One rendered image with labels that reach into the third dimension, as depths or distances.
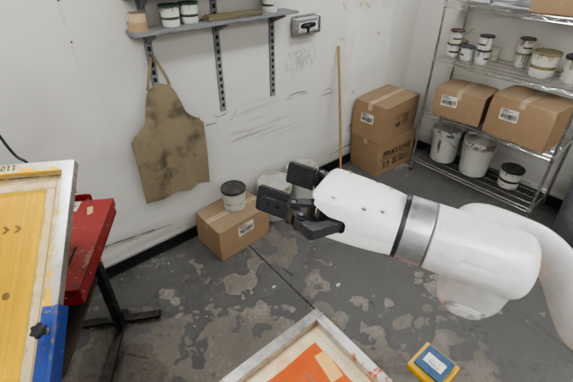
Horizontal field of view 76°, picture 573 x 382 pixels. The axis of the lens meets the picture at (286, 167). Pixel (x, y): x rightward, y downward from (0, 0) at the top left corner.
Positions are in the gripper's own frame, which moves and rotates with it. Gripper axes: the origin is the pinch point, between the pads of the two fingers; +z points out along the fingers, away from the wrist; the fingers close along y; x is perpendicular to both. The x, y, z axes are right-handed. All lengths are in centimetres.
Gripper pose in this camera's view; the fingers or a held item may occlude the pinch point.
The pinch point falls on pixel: (280, 184)
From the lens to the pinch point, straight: 46.8
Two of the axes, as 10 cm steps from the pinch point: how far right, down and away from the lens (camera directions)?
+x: -1.6, 9.1, 3.9
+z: -9.1, -2.9, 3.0
